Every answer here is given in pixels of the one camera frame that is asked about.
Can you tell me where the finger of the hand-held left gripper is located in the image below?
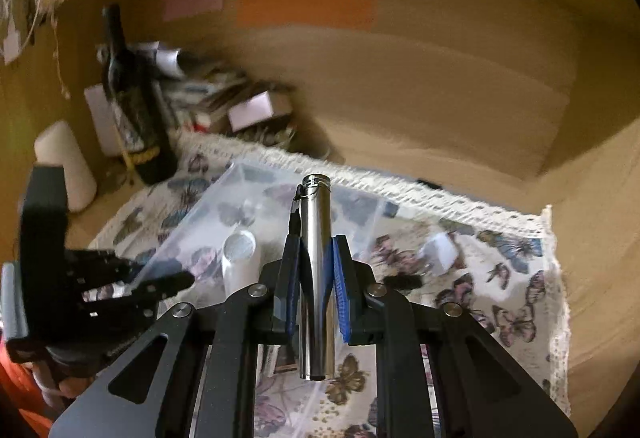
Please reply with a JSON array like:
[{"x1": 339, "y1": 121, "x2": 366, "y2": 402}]
[
  {"x1": 82, "y1": 271, "x2": 196, "y2": 319},
  {"x1": 67, "y1": 248, "x2": 146, "y2": 291}
]

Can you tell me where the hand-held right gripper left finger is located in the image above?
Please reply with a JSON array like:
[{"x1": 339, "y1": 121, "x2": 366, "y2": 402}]
[{"x1": 50, "y1": 233, "x2": 303, "y2": 438}]

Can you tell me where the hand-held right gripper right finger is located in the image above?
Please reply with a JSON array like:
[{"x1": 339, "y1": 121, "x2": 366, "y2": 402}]
[{"x1": 330, "y1": 235, "x2": 578, "y2": 438}]

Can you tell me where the silver metal flashlight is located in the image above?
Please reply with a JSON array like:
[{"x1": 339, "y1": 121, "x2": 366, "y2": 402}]
[{"x1": 287, "y1": 173, "x2": 336, "y2": 381}]

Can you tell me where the white handheld device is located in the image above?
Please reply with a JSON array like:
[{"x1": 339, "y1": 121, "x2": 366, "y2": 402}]
[{"x1": 222, "y1": 231, "x2": 258, "y2": 296}]

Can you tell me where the clear plastic storage box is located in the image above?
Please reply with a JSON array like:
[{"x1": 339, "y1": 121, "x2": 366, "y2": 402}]
[{"x1": 132, "y1": 161, "x2": 396, "y2": 304}]

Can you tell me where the person's left forearm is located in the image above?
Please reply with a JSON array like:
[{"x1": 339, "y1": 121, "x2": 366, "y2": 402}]
[{"x1": 0, "y1": 348, "x2": 81, "y2": 438}]

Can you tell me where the black metal multitool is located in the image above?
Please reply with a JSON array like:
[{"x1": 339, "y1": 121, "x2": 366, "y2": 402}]
[{"x1": 385, "y1": 274, "x2": 423, "y2": 291}]

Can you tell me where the beige cylinder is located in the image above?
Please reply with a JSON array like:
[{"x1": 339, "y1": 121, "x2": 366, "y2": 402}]
[{"x1": 34, "y1": 121, "x2": 98, "y2": 214}]

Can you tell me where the white charger plug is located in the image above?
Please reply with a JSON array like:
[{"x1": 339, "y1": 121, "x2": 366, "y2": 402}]
[{"x1": 425, "y1": 233, "x2": 466, "y2": 276}]

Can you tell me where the butterfly printed lace cloth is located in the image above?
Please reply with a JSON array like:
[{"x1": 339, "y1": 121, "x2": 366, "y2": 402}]
[{"x1": 90, "y1": 131, "x2": 571, "y2": 438}]

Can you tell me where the white paper sheet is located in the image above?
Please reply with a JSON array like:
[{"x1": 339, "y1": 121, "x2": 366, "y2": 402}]
[{"x1": 84, "y1": 83, "x2": 126, "y2": 154}]

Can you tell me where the dark wine bottle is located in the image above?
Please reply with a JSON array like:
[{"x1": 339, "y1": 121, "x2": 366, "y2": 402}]
[{"x1": 100, "y1": 3, "x2": 178, "y2": 186}]

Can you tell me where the small white cardboard box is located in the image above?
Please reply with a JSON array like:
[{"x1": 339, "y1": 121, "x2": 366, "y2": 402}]
[{"x1": 227, "y1": 91, "x2": 293, "y2": 131}]

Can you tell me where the stack of books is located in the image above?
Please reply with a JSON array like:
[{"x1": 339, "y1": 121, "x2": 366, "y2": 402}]
[{"x1": 150, "y1": 43, "x2": 301, "y2": 144}]

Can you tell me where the orange sticky note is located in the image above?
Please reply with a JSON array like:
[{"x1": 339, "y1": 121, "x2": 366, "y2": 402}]
[{"x1": 235, "y1": 0, "x2": 376, "y2": 30}]

